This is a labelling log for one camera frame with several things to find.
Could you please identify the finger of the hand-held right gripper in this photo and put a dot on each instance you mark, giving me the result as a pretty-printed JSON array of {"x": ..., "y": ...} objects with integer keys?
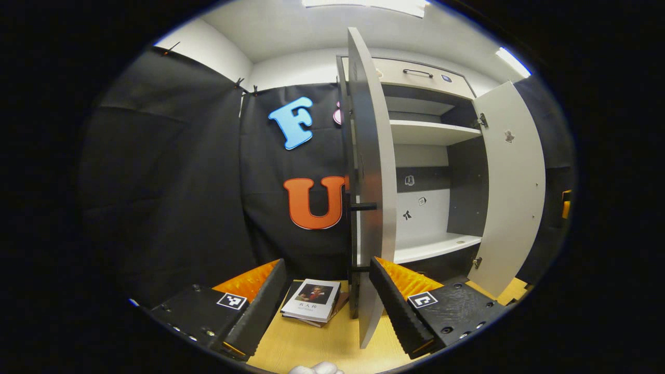
[{"x": 567, "y": 205}]

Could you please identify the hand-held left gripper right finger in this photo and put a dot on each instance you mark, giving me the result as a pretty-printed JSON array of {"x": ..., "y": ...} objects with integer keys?
[{"x": 397, "y": 311}]

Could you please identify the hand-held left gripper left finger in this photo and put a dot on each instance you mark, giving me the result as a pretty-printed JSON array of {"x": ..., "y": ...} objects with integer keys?
[{"x": 260, "y": 311}]

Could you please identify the beige shoe cabinet door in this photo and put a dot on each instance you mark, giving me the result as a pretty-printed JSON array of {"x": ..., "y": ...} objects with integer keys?
[
  {"x": 511, "y": 182},
  {"x": 374, "y": 156}
]

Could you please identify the beige double-door shoe cabinet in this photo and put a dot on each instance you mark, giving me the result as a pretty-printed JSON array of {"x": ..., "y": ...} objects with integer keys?
[{"x": 389, "y": 72}]

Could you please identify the white cabinet shelf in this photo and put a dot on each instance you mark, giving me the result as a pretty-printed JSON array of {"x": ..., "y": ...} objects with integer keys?
[
  {"x": 431, "y": 246},
  {"x": 431, "y": 132}
]

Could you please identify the brown book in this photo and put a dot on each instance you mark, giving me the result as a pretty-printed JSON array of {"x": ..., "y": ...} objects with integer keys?
[{"x": 342, "y": 304}]

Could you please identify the black backdrop cloth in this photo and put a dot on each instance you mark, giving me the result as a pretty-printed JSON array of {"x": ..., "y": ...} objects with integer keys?
[{"x": 182, "y": 182}]

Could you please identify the small ceiling light panel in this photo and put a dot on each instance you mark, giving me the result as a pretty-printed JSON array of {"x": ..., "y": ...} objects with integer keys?
[{"x": 511, "y": 61}]

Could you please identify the large ceiling light panel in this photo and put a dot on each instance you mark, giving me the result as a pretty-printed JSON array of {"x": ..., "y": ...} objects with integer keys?
[{"x": 363, "y": 6}]

